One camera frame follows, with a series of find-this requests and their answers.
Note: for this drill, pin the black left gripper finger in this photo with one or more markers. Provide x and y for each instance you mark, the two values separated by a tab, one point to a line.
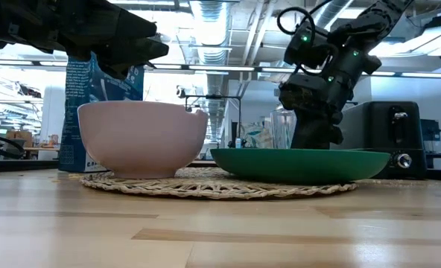
131	56
131	24

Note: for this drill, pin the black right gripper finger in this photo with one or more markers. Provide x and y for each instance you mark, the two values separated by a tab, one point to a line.
337	130
311	132

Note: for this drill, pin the blue cereal box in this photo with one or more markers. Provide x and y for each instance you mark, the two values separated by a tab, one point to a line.
82	89

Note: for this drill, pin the black monitor on arm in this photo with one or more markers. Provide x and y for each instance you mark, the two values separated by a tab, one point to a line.
430	130

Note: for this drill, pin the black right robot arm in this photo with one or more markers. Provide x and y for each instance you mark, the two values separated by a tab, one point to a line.
373	22

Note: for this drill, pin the clear drinking glass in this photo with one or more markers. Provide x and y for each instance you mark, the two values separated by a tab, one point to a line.
282	130

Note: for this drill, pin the black toaster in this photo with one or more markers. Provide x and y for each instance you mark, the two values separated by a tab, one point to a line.
373	126

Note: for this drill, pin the green plate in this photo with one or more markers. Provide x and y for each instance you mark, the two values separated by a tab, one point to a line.
298	165

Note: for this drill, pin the leaf patterned white bag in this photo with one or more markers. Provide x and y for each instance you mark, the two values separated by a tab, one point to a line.
256	136

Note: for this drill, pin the small blue capped bottle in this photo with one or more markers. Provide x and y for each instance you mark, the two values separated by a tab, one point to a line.
238	143

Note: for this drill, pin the pink ceramic bowl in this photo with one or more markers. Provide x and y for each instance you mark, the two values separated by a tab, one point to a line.
138	137

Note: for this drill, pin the white cylindrical column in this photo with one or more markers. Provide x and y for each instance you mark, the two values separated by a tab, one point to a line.
53	119

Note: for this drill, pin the round woven straw placemat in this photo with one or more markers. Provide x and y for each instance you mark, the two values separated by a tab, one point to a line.
213	188

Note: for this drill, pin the brown cardboard box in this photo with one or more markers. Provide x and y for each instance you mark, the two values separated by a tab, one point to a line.
19	137

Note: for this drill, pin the black aluminium table frame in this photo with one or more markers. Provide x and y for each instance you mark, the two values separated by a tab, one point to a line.
19	165

